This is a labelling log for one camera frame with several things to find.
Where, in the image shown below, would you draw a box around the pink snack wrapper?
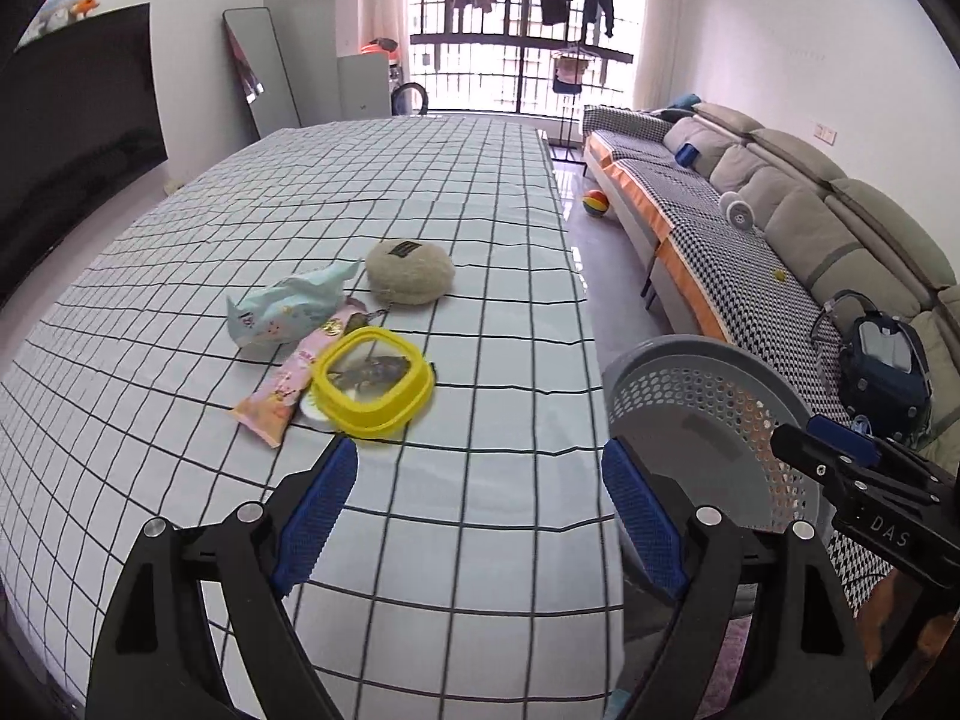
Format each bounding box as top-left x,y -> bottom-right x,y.
231,298 -> 368,449

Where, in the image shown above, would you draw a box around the yellow square plastic frame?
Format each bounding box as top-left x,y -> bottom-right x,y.
299,327 -> 436,440

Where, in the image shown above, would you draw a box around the dark spiky hair clip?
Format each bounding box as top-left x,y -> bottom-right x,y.
322,312 -> 412,401

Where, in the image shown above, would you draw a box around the dark blue backpack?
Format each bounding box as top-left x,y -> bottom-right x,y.
809,289 -> 932,445

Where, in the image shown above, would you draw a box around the grey perforated laundry basket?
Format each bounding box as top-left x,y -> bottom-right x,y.
600,333 -> 835,608

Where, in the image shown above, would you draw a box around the houndstooth sofa cover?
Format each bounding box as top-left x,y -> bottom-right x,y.
581,106 -> 902,608

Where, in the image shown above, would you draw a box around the grey sectional sofa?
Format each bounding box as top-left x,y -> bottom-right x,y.
583,103 -> 958,472

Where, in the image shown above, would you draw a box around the small white desk fan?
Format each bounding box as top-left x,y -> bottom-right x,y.
719,192 -> 757,234

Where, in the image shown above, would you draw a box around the checkered white tablecloth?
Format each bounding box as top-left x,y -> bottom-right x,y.
2,117 -> 622,718

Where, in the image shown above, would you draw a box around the white round lid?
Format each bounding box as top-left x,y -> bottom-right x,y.
299,392 -> 335,431

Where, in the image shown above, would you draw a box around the blue cylinder pillow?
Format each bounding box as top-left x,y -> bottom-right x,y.
675,143 -> 700,167

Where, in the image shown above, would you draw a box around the colourful toy ball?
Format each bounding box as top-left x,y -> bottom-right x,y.
583,188 -> 610,218

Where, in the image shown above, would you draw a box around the light blue wipes packet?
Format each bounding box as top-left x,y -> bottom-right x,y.
226,262 -> 359,348

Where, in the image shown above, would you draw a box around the black clothes stand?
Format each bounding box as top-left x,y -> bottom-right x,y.
551,43 -> 590,164

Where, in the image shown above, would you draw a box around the beige fluffy round pouch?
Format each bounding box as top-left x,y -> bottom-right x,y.
364,239 -> 455,307

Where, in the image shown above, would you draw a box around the black television screen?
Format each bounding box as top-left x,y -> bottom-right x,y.
0,4 -> 167,299

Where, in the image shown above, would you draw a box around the grey cabinet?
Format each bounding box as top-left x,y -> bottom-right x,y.
337,52 -> 392,121

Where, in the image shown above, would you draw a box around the leaning floor mirror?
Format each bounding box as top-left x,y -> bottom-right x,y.
223,7 -> 301,138

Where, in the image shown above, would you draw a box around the plush toys on television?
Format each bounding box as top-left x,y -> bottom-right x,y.
20,0 -> 99,46

